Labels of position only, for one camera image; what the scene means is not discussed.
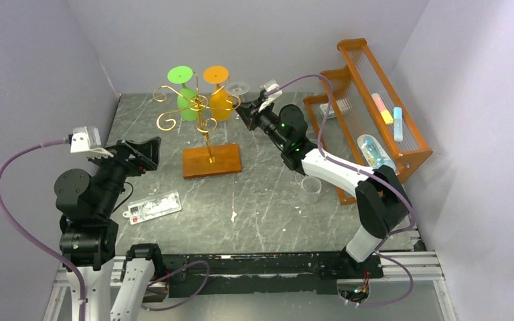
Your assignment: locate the green plastic wine glass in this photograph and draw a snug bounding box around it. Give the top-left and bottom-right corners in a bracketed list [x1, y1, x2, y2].
[167, 66, 197, 121]

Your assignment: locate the orange wooden shelf rack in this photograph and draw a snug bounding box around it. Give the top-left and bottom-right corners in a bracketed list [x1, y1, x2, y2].
[303, 38, 432, 183]

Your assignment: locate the pink yellow highlighter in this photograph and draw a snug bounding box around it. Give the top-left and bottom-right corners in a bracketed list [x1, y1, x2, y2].
[371, 93, 394, 125]

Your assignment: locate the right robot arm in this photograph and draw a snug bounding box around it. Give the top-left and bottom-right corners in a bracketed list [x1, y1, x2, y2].
[236, 100, 410, 278]

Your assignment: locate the orange plastic wine glass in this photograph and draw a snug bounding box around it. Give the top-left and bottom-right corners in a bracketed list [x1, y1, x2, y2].
[203, 66, 234, 121]

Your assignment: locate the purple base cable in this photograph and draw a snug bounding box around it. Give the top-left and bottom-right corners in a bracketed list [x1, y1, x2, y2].
[135, 259, 211, 312]
[343, 252, 414, 308]

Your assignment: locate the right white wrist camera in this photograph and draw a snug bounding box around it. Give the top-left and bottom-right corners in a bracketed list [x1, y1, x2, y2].
[258, 80, 282, 112]

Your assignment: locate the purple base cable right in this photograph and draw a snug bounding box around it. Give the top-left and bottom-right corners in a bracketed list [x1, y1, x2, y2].
[343, 252, 414, 308]

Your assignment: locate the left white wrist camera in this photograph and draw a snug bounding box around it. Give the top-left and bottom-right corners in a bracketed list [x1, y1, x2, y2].
[70, 126, 114, 158]

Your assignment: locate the small white box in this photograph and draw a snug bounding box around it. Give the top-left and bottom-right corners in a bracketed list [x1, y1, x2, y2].
[319, 103, 336, 120]

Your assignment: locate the flat blister pack on table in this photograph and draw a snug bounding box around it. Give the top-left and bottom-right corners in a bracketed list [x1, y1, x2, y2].
[122, 190, 182, 225]

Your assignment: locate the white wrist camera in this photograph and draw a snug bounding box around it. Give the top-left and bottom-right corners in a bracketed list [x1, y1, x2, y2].
[70, 126, 114, 158]
[258, 80, 282, 112]

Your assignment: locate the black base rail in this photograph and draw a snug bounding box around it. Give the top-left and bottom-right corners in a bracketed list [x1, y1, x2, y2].
[163, 251, 383, 298]

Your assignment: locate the light blue highlighter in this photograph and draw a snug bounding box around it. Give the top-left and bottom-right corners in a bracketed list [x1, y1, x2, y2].
[393, 106, 404, 142]

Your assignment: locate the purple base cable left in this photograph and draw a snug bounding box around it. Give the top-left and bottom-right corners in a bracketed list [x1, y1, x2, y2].
[135, 259, 211, 312]

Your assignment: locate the gold wire glass rack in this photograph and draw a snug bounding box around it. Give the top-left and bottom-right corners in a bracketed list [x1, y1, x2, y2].
[153, 69, 242, 179]

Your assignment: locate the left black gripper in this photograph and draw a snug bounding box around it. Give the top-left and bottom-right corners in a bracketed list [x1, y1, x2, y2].
[89, 136, 161, 215]

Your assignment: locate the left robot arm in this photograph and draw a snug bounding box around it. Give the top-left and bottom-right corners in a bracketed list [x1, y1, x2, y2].
[54, 133, 161, 320]

